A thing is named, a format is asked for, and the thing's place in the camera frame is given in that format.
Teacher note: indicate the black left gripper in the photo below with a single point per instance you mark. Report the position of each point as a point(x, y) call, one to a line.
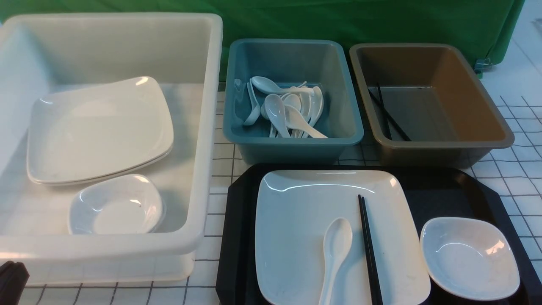
point(13, 278)

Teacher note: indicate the large white square plate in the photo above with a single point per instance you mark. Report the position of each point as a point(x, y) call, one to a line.
point(294, 208)

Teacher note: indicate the white ceramic spoon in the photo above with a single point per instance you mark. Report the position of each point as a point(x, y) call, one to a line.
point(336, 246)

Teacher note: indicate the small white dish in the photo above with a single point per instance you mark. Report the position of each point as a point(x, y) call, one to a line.
point(128, 204)
point(469, 258)

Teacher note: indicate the lower white plate in tub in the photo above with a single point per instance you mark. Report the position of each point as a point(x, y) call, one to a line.
point(104, 177)

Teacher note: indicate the small white dish in tub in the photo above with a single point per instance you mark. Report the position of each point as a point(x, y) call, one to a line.
point(128, 204)

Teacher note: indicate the large white plastic tub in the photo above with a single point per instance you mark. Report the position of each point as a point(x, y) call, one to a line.
point(50, 53)

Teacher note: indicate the white spoon left side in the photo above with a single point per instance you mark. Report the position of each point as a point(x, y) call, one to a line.
point(255, 112)

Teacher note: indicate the white spoon centre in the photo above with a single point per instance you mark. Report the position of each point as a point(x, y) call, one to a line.
point(276, 112)

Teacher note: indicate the white spoon top of pile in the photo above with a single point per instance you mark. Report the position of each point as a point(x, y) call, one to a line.
point(268, 86)

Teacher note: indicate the white spoon front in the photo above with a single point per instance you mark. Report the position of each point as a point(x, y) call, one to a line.
point(295, 120)

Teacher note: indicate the teal plastic bin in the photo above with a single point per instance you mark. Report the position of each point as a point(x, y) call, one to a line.
point(289, 63)

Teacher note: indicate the black serving tray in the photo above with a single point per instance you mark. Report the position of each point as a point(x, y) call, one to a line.
point(430, 192)

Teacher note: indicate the brown plastic bin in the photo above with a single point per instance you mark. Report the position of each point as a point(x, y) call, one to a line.
point(434, 95)

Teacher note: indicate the metal binder clip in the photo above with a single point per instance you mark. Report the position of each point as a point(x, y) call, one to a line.
point(482, 65)

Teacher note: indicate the green cloth backdrop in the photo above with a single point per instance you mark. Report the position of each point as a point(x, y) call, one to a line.
point(479, 29)

